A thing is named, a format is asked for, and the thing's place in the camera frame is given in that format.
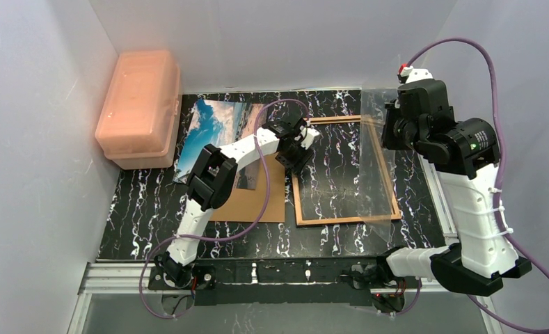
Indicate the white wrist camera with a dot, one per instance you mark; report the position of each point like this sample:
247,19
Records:
308,136
407,74

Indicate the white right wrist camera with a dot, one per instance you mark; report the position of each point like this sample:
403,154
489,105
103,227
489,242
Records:
407,74

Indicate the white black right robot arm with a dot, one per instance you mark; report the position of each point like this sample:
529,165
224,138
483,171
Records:
466,156

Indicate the wooden picture frame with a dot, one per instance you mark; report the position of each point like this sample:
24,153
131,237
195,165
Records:
325,192

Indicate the brown fibreboard backing board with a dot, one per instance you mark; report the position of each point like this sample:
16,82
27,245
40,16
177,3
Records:
244,205

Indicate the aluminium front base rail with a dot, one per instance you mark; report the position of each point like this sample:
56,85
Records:
114,299

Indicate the beach landscape photo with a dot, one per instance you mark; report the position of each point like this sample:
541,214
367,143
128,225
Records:
217,123

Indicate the clear acrylic sheet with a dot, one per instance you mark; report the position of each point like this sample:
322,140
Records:
377,203

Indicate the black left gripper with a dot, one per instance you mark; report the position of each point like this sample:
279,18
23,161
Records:
293,154

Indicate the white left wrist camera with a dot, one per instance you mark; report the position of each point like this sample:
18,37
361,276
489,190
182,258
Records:
308,136

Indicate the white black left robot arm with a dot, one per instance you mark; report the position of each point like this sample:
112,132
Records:
211,181

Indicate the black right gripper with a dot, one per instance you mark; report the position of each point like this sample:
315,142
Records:
391,133

